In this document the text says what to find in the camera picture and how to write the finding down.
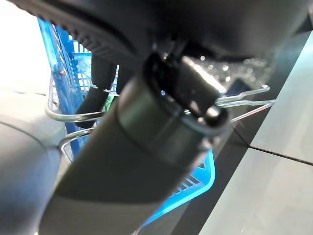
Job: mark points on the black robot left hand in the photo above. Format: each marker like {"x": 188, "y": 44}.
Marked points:
{"x": 151, "y": 36}

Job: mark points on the blue plastic shopping basket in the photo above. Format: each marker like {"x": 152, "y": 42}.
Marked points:
{"x": 52, "y": 49}

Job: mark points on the green drink bottle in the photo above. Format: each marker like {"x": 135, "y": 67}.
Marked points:
{"x": 109, "y": 103}

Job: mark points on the grey robot body shell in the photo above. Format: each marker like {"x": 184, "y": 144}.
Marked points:
{"x": 19, "y": 159}

